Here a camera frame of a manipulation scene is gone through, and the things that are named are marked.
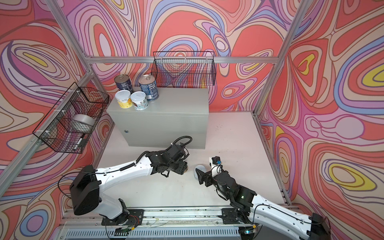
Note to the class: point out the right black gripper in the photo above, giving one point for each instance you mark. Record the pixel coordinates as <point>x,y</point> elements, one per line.
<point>208,175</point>

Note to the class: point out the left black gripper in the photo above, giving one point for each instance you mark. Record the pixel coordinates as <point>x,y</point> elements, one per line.
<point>182,168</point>

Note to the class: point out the small white blue can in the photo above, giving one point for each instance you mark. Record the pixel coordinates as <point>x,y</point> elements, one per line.
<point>201,168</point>

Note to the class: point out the tall light blue can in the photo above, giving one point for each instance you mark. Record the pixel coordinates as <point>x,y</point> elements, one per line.
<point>148,85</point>

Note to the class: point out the small yellow can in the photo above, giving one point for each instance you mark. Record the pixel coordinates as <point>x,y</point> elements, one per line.
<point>123,98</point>

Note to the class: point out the tall dark blue can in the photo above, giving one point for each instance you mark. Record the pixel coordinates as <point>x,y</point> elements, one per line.
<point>123,82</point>

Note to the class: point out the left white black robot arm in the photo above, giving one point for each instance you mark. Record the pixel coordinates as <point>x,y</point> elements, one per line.
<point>88,188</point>

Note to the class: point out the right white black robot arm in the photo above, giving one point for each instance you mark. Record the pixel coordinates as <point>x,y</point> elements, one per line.
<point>252,208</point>

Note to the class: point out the grey metal cabinet box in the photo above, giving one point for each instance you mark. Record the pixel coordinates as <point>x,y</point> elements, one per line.
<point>177,112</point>

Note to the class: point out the grey tape roll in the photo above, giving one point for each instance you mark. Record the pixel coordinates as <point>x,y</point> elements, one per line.
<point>82,123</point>

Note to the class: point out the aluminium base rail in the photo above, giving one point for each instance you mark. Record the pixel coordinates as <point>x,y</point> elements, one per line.
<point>158,223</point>

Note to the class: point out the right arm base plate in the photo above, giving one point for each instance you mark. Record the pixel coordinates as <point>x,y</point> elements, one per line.
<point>229,215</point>

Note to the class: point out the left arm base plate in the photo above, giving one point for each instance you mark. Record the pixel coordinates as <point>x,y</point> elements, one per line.
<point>131,218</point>

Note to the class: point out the back black wire basket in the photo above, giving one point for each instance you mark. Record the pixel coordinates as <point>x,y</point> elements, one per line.
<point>184,69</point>

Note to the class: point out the black wire basket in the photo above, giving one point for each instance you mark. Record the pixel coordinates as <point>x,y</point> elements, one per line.
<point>184,69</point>
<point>57,133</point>

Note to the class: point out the left black wire basket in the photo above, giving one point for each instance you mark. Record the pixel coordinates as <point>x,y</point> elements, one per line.
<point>57,133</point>

